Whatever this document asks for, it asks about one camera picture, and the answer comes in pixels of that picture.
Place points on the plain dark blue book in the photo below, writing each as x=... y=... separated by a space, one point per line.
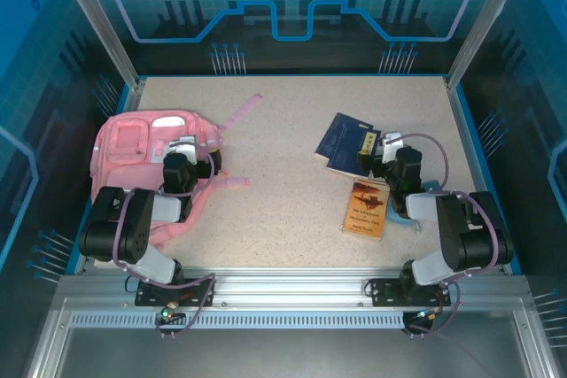
x=341 y=134

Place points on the orange paperback book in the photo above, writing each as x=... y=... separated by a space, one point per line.
x=365 y=214

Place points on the light blue pencil case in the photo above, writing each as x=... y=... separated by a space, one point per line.
x=401 y=221

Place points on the pink school backpack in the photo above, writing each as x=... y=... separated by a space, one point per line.
x=124 y=161

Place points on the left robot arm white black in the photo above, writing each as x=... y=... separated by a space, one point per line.
x=106 y=227

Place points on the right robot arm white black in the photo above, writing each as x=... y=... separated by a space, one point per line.
x=460 y=236

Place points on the small lit connector board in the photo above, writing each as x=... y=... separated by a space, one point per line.
x=167 y=312
x=429 y=315

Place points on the metal tray panel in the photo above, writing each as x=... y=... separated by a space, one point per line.
x=288 y=356

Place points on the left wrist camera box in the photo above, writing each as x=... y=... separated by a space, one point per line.
x=182 y=148

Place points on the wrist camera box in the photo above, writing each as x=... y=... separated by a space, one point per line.
x=182 y=148
x=392 y=148

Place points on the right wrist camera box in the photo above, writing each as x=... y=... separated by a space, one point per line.
x=392 y=148

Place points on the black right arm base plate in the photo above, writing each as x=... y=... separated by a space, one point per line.
x=385 y=300

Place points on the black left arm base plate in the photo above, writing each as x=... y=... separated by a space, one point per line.
x=146 y=299

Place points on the aluminium mounting rail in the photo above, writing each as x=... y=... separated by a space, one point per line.
x=288 y=289

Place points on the aluminium frame post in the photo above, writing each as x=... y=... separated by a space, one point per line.
x=104 y=24
x=485 y=24

